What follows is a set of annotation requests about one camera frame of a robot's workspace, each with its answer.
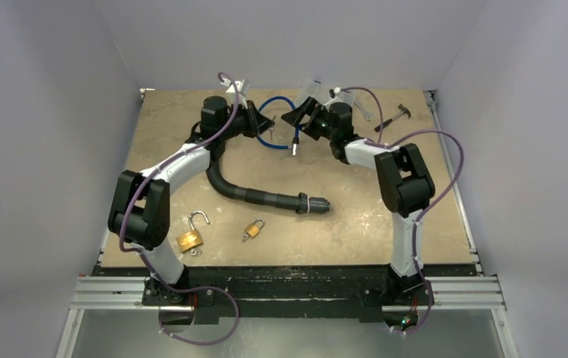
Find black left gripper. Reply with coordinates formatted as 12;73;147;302
219;100;274;142

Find cable lock keys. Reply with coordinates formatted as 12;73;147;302
268;116;276;142

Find blue cable lock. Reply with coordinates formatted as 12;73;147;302
255;95;300;157

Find black corrugated drain hose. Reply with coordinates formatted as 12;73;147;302
205;148;331;216

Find small brass padlock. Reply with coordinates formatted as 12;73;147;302
242;219;265;242

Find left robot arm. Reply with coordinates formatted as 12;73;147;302
107;96;274;305

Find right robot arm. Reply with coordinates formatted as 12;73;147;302
282;97;435;304

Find clear plastic organizer box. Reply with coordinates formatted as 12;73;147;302
293;80;337;107

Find silver open-end wrench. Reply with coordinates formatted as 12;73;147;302
354;99;375;122

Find large open brass padlock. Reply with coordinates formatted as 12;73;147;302
176;210;210;257

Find small black-handled hammer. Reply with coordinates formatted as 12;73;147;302
374;104;412;133

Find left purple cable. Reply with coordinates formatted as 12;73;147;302
118;72;245;347

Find purple cable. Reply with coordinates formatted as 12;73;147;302
118;72;245;347
333;87;465;337

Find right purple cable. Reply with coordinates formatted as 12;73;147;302
333;87;465;337

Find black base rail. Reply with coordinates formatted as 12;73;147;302
142;264;434;325

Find aluminium frame rail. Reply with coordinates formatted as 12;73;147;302
56;275;519;357

